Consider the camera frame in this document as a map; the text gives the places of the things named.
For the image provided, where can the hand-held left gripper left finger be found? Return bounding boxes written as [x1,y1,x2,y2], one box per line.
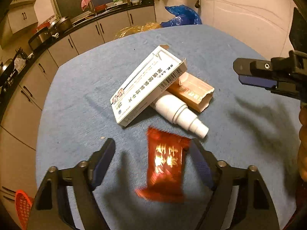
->
[31,138,116,230]

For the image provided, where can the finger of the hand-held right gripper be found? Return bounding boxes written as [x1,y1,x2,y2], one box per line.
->
[233,57,280,88]
[289,7,307,52]

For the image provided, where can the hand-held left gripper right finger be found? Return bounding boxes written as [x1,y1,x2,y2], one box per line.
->
[190,138,280,230]

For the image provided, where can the dark red snack wrapper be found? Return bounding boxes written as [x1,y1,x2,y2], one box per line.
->
[135,126,192,203]

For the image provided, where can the red plastic mesh basket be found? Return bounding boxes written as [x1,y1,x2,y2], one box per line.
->
[15,190,34,230]

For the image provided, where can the person's right hand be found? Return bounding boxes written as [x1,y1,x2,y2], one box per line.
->
[297,101,307,181]

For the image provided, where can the blue tablecloth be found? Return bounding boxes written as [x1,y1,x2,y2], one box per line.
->
[35,24,304,230]

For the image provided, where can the white spray bottle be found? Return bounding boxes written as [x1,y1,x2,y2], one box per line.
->
[150,93,210,139]

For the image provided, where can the orange cardboard box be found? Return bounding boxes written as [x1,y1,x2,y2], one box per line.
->
[167,73,215,113]

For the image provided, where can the white medicine box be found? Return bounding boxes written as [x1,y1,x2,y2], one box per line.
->
[111,44,188,127]

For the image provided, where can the cream base cabinets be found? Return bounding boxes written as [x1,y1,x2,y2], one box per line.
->
[0,1,156,197]

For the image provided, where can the blue plastic bag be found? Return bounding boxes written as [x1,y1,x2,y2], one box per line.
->
[161,4,202,28]

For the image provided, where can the yellow plastic bag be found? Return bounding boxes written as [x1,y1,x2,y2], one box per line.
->
[115,22,162,40]

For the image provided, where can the small cream wall cabinet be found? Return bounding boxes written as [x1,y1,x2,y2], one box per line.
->
[7,0,39,34]

